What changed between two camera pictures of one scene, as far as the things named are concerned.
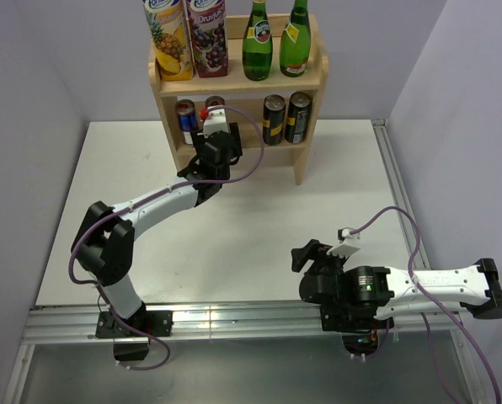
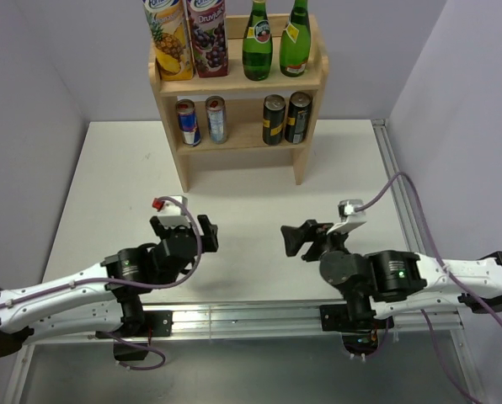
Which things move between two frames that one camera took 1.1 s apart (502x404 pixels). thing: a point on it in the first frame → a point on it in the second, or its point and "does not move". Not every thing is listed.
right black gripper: x=312 y=251 → x=309 y=231
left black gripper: x=198 y=141 → x=208 y=230
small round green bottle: x=258 y=44 does not move
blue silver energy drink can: x=187 y=119 does not move
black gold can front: x=274 y=113 does not move
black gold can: x=297 y=117 does not move
